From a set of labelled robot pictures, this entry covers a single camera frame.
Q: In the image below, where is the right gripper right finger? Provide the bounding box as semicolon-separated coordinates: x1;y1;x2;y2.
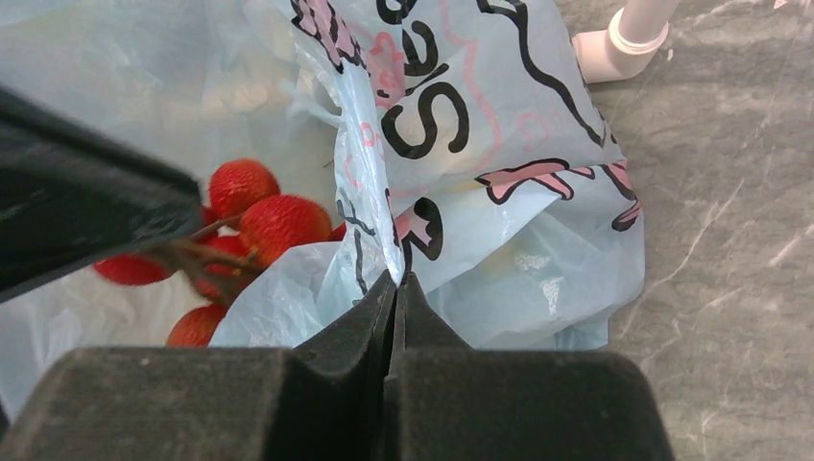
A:
381;276;674;460

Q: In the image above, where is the white pvc pipe frame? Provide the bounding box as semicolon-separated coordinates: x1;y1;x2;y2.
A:
571;0;680;85

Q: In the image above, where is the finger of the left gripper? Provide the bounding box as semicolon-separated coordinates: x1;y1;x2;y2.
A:
1;88;203;302

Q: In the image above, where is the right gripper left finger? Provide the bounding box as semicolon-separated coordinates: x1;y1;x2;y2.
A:
1;274;396;460

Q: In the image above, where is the light blue plastic bag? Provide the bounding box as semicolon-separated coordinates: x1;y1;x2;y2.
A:
0;0;647;422

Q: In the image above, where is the red fake fruit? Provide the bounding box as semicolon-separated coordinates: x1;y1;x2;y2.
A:
92;158;347;348

